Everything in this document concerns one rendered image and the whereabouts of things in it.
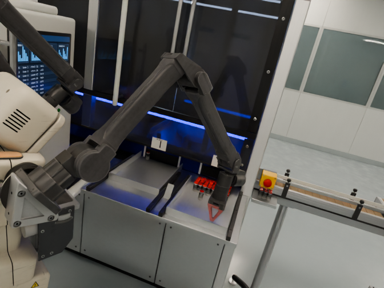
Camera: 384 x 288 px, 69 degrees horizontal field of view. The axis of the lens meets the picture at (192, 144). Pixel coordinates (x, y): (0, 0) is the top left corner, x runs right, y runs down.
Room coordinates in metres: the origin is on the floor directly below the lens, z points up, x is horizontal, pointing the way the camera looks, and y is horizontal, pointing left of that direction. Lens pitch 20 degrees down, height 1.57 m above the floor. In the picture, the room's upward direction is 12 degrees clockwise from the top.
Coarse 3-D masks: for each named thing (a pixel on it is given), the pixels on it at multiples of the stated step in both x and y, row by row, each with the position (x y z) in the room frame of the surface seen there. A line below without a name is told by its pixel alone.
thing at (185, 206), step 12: (180, 192) 1.16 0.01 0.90; (192, 192) 1.21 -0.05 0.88; (180, 204) 1.08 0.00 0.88; (192, 204) 1.10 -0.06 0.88; (204, 204) 1.13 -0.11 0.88; (228, 204) 1.17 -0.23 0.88; (180, 216) 0.98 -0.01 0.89; (192, 216) 0.97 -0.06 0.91; (204, 216) 1.03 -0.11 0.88; (228, 216) 1.07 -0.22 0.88; (216, 228) 0.94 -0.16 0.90
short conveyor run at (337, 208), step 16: (288, 176) 1.47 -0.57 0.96; (272, 192) 1.36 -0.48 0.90; (288, 192) 1.35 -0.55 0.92; (304, 192) 1.37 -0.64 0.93; (320, 192) 1.34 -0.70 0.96; (336, 192) 1.38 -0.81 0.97; (352, 192) 1.40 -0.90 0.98; (304, 208) 1.32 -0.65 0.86; (320, 208) 1.31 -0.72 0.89; (336, 208) 1.29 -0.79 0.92; (352, 208) 1.30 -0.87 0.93; (368, 208) 1.29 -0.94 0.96; (352, 224) 1.27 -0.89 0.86; (368, 224) 1.26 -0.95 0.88
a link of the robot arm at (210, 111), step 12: (204, 72) 0.83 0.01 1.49; (204, 84) 0.83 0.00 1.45; (192, 96) 0.86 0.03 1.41; (204, 96) 0.87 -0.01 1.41; (204, 108) 0.87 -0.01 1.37; (204, 120) 0.90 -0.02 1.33; (216, 120) 0.91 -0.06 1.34; (216, 132) 0.91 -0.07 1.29; (216, 144) 0.94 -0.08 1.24; (228, 144) 0.95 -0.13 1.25; (228, 156) 0.95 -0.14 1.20
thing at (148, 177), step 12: (120, 168) 1.27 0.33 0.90; (132, 168) 1.33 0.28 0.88; (144, 168) 1.36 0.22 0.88; (156, 168) 1.39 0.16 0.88; (168, 168) 1.42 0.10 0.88; (180, 168) 1.41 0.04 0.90; (120, 180) 1.16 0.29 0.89; (132, 180) 1.15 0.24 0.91; (144, 180) 1.23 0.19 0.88; (156, 180) 1.25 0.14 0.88; (168, 180) 1.23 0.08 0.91; (156, 192) 1.12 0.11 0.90
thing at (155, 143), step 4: (152, 140) 1.41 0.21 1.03; (156, 140) 1.40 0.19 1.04; (160, 140) 1.40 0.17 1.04; (164, 140) 1.39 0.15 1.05; (152, 144) 1.41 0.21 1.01; (156, 144) 1.40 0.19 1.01; (164, 144) 1.39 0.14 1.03; (156, 148) 1.40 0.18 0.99; (160, 148) 1.39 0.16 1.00; (164, 148) 1.39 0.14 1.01
